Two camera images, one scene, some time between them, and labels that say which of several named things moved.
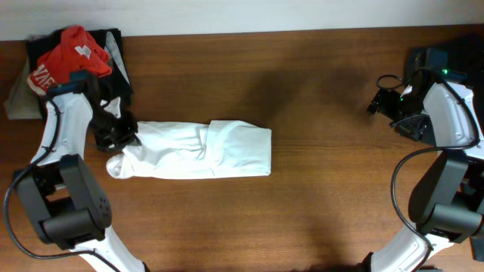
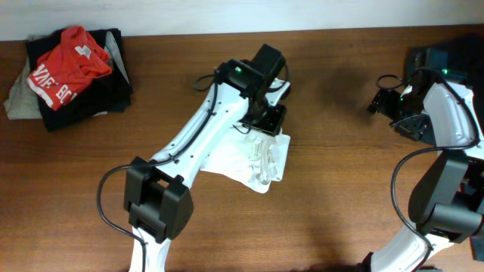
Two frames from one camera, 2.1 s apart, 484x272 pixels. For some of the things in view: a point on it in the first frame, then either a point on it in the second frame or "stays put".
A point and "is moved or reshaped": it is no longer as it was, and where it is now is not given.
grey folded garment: x=22 y=103 stays put
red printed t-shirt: x=78 y=52 stays put
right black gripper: x=386 y=106 stays put
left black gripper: x=128 y=140 to x=274 y=125
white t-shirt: x=168 y=150 is moved or reshaped
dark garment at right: x=461 y=58 stays put
